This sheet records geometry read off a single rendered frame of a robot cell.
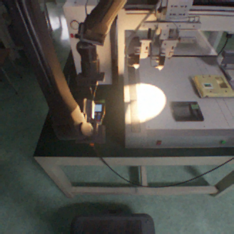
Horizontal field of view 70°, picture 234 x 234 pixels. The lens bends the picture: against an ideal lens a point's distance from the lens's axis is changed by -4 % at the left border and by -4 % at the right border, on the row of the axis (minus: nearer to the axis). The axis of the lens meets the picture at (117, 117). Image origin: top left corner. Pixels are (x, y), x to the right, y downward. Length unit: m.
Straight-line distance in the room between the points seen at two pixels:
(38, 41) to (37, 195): 1.42
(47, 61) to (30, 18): 0.09
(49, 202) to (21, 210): 0.23
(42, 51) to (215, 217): 1.58
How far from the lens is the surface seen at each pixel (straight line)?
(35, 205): 1.66
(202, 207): 1.64
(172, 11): 0.79
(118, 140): 0.87
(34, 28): 0.40
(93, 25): 0.56
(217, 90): 1.02
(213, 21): 1.00
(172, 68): 1.16
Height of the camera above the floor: 1.48
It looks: 50 degrees down
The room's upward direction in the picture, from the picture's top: 1 degrees counter-clockwise
